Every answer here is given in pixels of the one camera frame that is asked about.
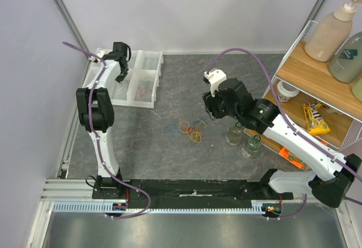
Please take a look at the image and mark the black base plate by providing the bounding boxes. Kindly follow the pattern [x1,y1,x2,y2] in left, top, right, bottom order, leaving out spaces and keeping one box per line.
[92,179,294,209]

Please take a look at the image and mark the orange snack box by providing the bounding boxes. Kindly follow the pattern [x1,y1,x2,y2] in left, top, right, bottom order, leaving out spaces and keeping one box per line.
[279,147,308,170]

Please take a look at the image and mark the yellow candy bag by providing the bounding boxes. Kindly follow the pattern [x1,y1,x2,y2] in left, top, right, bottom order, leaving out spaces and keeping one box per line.
[302,103,331,135]

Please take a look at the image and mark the white yogurt cup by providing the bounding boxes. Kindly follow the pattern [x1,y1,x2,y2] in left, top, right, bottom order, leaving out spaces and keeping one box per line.
[277,81,299,102]

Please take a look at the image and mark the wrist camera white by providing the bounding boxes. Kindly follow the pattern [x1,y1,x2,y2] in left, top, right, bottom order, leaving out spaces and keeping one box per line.
[88,50,106,63]
[204,69,227,97]

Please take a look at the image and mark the green soap bottle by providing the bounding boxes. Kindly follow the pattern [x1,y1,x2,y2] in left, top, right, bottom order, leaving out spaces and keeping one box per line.
[329,32,361,83]

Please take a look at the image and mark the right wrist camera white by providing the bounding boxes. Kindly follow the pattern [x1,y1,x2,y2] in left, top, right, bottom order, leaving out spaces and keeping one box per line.
[204,69,227,97]

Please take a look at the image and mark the glass bottle green cap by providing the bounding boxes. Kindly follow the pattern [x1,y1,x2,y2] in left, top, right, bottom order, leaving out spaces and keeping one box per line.
[226,122,244,146]
[241,135,261,159]

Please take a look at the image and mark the beige pump bottle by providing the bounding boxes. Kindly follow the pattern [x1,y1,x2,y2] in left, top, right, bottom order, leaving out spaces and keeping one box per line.
[304,0,361,62]

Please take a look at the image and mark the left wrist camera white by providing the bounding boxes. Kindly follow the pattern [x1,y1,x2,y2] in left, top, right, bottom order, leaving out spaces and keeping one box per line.
[88,50,106,63]

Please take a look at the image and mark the red thin cable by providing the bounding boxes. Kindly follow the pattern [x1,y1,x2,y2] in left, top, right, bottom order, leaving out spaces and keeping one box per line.
[135,75,155,99]

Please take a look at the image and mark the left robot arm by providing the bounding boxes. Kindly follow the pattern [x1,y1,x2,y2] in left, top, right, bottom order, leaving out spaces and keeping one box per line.
[76,42,131,199]

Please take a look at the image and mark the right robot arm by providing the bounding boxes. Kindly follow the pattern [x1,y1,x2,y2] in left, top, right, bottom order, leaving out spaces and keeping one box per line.
[202,74,361,208]

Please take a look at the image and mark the white compartment tray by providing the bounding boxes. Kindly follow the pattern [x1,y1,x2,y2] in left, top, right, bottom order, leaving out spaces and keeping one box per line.
[81,48,164,109]

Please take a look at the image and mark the white cable duct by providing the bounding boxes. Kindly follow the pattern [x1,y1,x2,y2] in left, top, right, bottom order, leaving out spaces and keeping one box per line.
[53,201,270,215]

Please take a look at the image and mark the white wire shelf rack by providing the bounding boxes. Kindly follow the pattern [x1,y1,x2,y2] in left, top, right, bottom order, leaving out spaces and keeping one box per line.
[244,20,362,172]

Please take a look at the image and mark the yellow thin cable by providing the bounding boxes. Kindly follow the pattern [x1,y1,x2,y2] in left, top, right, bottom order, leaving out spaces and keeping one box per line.
[179,119,208,143]

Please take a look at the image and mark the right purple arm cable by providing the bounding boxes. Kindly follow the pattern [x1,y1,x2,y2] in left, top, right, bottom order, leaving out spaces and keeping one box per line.
[208,48,362,219]

